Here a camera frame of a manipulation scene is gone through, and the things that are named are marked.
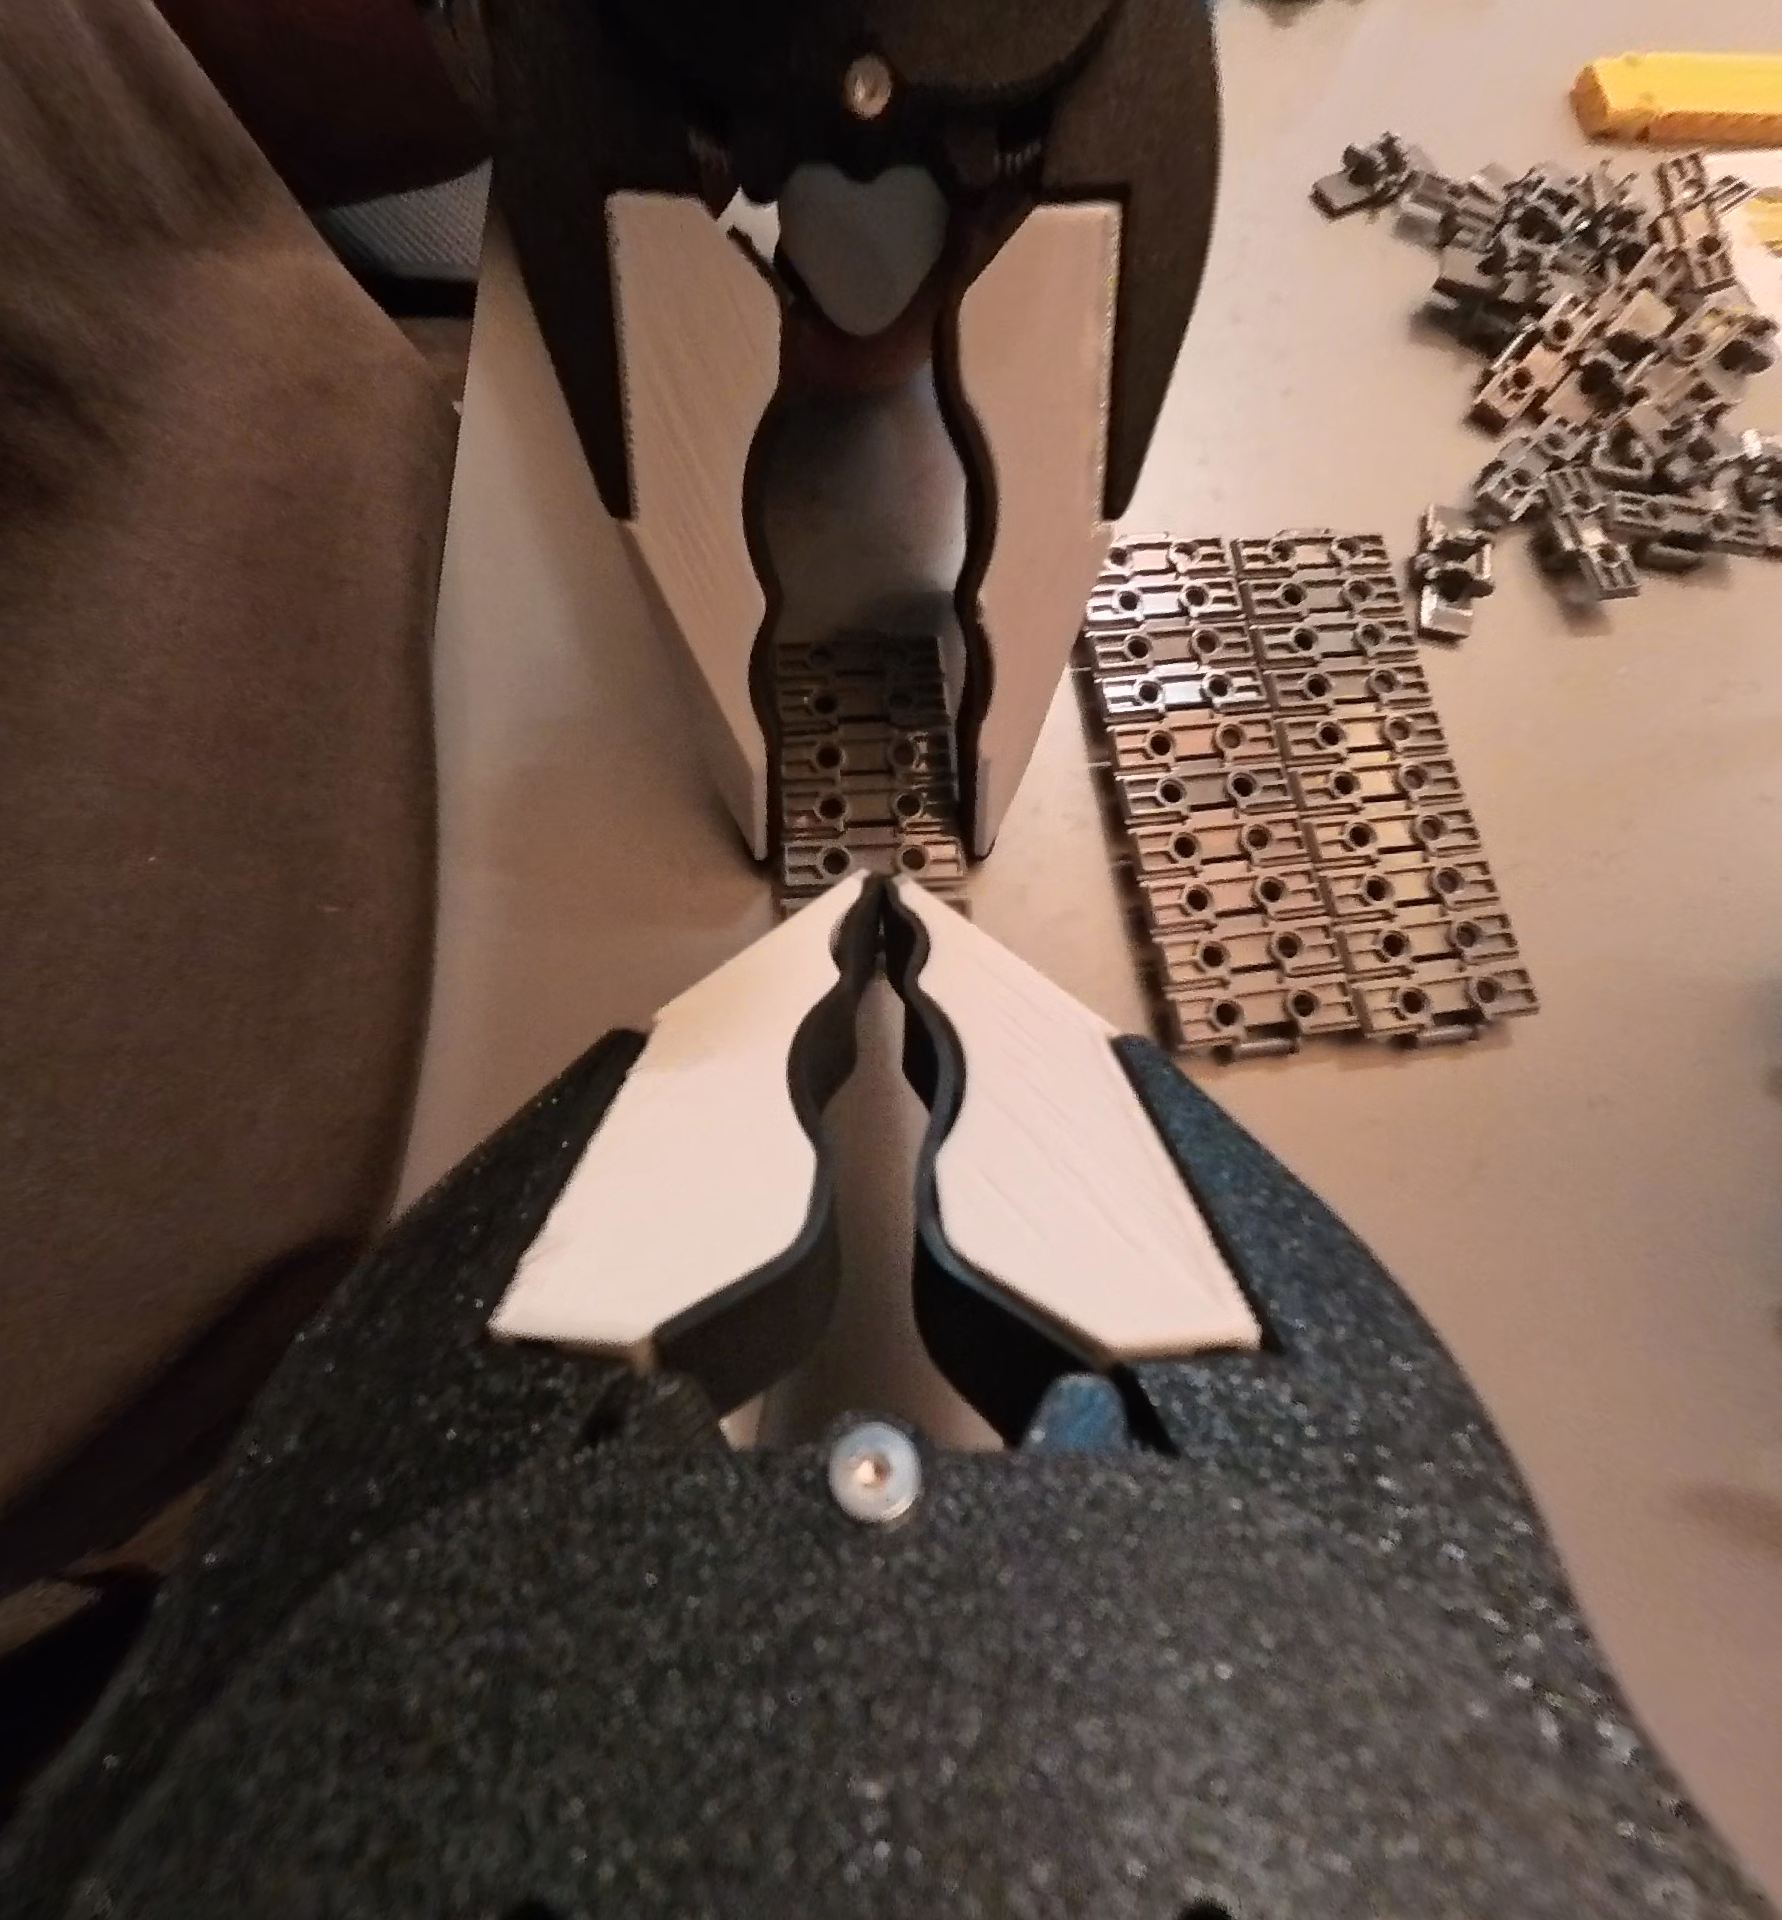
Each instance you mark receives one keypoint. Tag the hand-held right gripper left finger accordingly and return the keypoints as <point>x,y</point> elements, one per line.
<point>665,1185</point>

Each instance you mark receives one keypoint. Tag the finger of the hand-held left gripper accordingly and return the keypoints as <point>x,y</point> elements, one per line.
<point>1050,420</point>
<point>682,420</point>

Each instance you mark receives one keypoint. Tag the pile of loose track links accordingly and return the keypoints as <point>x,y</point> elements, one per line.
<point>1613,375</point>

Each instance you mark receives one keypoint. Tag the short dark grey track strip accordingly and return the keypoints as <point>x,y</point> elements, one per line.
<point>869,782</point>

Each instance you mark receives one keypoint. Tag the long yellow brick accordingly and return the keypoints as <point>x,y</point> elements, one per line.
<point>1700,98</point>

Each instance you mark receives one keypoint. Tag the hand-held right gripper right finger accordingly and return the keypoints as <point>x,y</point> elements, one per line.
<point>1086,1185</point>

